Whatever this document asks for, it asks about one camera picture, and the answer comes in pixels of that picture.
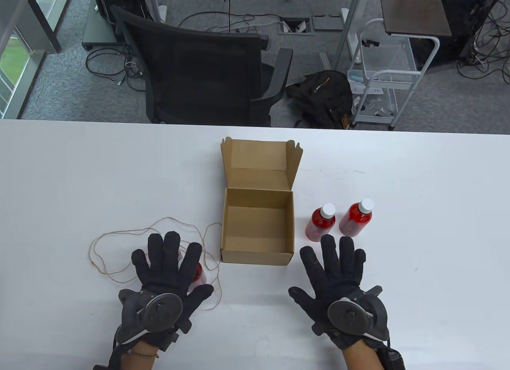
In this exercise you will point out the person's left hand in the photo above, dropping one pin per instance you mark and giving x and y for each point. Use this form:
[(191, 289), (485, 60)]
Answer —
[(167, 266)]

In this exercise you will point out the person's right hand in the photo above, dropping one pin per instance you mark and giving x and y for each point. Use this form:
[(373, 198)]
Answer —
[(334, 270)]

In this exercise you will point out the red bottle white cap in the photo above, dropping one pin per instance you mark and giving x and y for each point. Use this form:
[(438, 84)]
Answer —
[(199, 270), (354, 222), (318, 226)]

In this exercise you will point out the brown cardboard box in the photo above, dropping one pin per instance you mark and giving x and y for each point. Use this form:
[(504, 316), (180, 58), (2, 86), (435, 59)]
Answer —
[(255, 226)]

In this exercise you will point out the person's right forearm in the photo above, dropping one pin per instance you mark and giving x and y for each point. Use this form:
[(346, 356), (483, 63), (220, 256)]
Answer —
[(360, 360)]

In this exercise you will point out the person's left forearm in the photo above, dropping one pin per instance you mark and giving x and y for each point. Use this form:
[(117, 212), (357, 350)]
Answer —
[(137, 361)]

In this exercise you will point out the open floor socket box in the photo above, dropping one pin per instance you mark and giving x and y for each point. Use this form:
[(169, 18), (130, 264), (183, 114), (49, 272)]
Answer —
[(295, 26)]

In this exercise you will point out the grey and white controller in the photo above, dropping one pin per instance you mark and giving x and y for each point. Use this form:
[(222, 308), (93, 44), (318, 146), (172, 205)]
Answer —
[(350, 314), (161, 312)]

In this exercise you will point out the black backpack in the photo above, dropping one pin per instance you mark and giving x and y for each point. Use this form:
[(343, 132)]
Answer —
[(322, 99)]

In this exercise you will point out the small light blue item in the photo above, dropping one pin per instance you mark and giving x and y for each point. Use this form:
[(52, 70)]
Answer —
[(356, 79)]

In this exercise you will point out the black mesh office chair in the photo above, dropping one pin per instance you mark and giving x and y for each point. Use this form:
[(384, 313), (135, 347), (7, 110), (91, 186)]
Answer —
[(199, 75)]

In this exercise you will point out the small black device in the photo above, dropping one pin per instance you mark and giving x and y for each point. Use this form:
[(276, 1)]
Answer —
[(370, 43)]

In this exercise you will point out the silver metal desk leg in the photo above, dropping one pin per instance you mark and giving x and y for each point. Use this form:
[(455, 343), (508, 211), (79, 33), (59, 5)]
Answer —
[(346, 27)]

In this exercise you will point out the dark grey stand base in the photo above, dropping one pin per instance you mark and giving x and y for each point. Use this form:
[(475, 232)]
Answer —
[(97, 31)]

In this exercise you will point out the grey floor cover plate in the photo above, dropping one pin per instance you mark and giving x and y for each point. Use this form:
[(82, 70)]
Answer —
[(326, 23)]

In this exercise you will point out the dark brown side desk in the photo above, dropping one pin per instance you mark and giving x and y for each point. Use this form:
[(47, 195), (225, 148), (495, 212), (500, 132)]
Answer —
[(414, 11)]

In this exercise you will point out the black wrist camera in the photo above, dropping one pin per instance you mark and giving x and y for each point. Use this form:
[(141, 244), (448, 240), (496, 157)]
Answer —
[(185, 330), (320, 329)]

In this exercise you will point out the window with grey frame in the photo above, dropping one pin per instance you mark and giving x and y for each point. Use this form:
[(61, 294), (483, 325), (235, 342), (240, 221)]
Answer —
[(10, 71)]

